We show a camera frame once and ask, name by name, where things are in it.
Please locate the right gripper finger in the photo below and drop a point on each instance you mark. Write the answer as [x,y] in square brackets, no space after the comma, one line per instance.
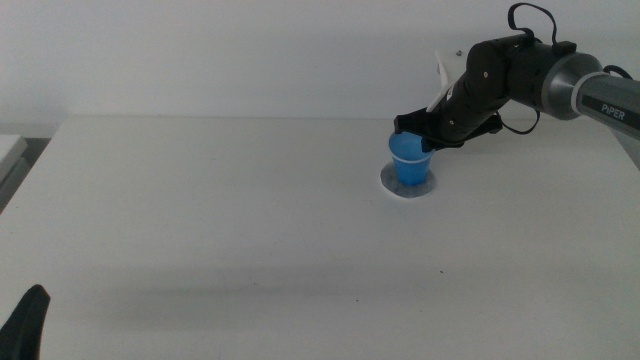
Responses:
[412,122]
[440,144]

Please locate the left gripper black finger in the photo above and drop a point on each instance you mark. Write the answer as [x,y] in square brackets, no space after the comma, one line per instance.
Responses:
[27,325]

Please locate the blue plastic cup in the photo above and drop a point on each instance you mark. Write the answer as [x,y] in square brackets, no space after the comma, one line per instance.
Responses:
[411,165]

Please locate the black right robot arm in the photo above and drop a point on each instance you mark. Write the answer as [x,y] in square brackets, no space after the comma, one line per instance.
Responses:
[560,82]

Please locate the round grey cup mat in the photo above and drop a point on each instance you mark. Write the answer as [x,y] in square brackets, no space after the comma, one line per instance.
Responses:
[395,189]

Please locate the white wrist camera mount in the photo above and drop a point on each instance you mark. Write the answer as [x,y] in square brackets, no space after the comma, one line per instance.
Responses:
[443,75]

